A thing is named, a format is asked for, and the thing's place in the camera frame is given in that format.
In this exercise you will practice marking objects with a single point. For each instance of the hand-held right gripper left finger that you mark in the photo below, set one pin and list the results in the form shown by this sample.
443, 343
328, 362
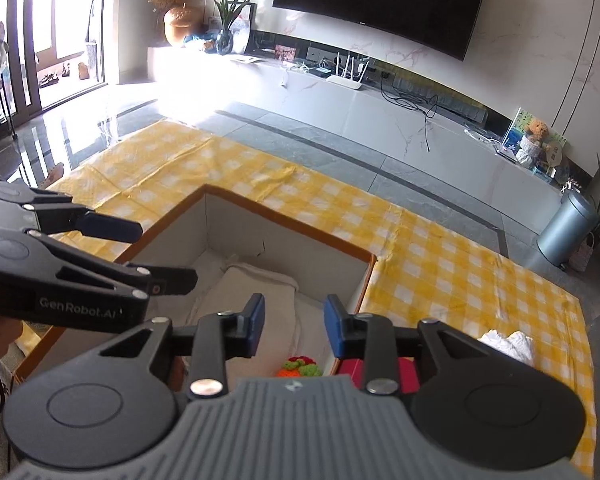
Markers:
255, 325

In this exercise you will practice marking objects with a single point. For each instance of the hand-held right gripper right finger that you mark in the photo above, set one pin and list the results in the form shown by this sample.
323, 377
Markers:
335, 325

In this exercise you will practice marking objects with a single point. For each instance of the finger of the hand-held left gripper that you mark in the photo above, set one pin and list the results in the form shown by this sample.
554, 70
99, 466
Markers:
115, 227
172, 281

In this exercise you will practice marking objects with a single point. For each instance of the orange green crochet toy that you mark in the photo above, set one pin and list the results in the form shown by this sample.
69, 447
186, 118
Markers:
297, 366

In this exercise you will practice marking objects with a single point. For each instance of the beige folded cloth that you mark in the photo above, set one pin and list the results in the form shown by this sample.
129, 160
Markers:
280, 300

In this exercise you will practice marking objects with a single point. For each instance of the red flat box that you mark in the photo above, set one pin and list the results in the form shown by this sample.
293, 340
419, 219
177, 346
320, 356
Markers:
405, 375

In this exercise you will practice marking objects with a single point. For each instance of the yellow checked cloth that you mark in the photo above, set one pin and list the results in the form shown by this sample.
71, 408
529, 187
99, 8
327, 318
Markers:
430, 270

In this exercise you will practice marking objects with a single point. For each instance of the white crumpled cloth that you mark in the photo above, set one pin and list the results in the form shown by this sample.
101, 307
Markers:
507, 345

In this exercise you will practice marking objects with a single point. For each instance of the white marble TV cabinet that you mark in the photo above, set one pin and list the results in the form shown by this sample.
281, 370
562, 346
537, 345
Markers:
355, 115

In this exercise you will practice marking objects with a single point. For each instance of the brown gourd ornament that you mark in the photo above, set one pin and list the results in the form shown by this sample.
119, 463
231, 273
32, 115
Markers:
180, 25

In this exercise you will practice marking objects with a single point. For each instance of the glass vase with green plant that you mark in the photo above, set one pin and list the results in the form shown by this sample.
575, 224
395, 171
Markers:
225, 40

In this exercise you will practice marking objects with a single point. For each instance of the white router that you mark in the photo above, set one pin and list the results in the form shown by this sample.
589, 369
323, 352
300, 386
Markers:
345, 82

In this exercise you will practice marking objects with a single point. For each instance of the small pink picture card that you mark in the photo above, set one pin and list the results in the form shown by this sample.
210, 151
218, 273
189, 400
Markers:
285, 52

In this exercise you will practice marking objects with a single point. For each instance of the grey metal trash can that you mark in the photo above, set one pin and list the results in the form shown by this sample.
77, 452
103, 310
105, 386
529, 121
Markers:
565, 230

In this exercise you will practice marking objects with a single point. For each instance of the potted long-leaf plant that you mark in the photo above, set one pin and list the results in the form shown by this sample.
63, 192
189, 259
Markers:
582, 255

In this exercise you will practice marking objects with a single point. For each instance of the green printed board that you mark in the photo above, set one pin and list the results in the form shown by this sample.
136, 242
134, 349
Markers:
515, 127

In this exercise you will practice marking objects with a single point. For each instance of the brown teddy bear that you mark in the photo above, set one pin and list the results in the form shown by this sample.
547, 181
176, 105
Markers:
535, 132

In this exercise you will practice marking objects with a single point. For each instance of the black television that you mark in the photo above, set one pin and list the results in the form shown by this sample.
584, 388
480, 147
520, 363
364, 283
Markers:
380, 0

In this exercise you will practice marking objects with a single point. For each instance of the dark sliding door frame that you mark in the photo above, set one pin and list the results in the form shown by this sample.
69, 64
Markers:
17, 35

